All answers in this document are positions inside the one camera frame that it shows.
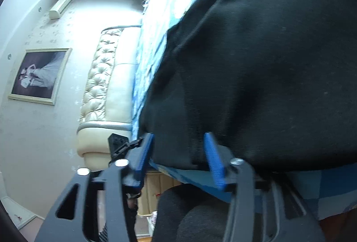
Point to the cream tufted bed headboard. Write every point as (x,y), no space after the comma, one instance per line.
(111,91)

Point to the blue patterned bedsheet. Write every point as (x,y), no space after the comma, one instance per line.
(156,24)

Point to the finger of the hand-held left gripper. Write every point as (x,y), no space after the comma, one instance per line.
(117,147)

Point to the black studded pants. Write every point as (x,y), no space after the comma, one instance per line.
(251,63)

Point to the cream nightstand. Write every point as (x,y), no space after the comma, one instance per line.
(150,194)

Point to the white wall air conditioner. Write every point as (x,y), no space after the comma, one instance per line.
(62,5)

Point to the framed wall photo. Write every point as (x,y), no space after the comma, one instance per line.
(39,76)

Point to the person's dark trouser leg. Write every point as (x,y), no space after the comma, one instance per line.
(189,217)

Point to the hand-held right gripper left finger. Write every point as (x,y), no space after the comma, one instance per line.
(143,158)

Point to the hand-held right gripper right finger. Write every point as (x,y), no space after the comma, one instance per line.
(214,161)

